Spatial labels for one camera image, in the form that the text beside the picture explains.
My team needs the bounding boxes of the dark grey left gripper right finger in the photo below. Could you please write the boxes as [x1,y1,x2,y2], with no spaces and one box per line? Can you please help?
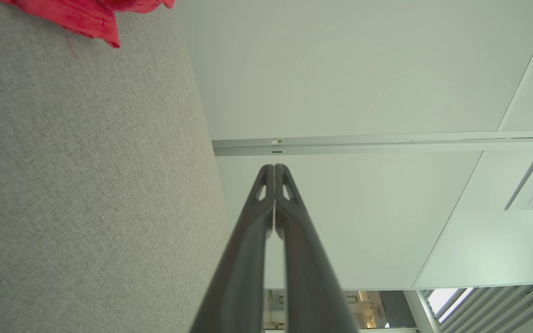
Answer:
[275,164,359,333]

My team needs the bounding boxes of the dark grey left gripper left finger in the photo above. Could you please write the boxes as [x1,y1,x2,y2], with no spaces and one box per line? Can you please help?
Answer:
[190,164,275,333]

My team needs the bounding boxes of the red shorts with white stripes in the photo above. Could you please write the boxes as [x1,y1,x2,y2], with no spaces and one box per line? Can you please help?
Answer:
[0,0,175,49]

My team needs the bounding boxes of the grey slatted window blind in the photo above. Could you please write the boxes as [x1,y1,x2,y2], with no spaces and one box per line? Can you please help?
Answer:
[417,264,533,333]

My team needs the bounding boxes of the grey partition post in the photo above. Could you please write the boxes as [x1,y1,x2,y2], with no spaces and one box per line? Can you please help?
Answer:
[212,130,533,157]

